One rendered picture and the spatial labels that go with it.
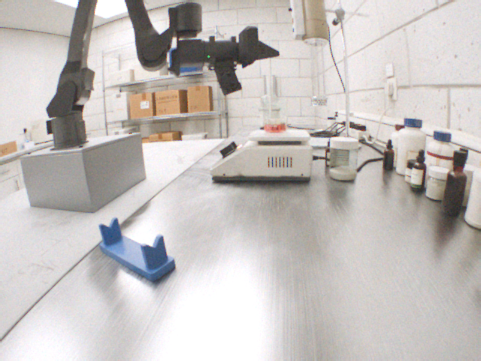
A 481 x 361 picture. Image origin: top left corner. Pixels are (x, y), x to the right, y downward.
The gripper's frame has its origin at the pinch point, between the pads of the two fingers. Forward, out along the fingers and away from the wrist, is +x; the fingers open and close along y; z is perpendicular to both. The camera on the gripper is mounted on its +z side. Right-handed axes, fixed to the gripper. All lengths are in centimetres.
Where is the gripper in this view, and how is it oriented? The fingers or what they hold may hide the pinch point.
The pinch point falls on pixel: (262, 53)
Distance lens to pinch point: 54.3
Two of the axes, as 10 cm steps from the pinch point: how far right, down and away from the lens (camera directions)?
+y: 2.6, 2.7, -9.3
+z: 0.3, 9.6, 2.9
